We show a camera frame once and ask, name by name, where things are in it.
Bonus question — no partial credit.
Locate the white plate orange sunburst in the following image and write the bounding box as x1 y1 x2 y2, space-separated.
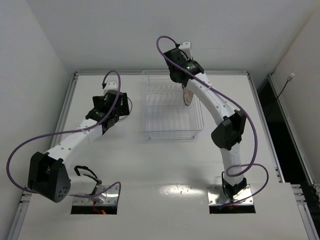
182 87 194 106

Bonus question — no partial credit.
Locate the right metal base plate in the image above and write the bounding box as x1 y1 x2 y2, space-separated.
206 184 254 207

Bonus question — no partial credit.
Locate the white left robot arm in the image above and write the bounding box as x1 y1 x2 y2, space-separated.
27 90 130 203

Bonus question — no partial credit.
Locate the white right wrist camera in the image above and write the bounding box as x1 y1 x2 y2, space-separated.
178 41 192 60

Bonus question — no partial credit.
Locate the white wire dish rack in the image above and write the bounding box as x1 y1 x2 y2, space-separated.
140 70 204 142

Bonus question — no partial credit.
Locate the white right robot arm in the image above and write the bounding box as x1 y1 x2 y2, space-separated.
164 47 247 199

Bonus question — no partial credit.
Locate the metal base plate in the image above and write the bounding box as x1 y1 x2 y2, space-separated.
206 184 254 207
72 183 121 207

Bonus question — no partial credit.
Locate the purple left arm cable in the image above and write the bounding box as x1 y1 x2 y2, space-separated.
6 70 122 201

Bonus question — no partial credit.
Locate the aluminium table frame rail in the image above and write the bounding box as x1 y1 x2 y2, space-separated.
7 70 81 240

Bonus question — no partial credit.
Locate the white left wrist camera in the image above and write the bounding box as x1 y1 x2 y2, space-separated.
103 81 118 93

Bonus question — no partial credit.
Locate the black cable white plug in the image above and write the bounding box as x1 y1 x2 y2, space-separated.
265 72 295 119

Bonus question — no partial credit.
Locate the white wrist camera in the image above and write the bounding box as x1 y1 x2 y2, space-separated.
178 41 192 60
103 81 118 93

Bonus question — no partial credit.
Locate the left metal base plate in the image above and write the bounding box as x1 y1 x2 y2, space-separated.
72 183 121 207

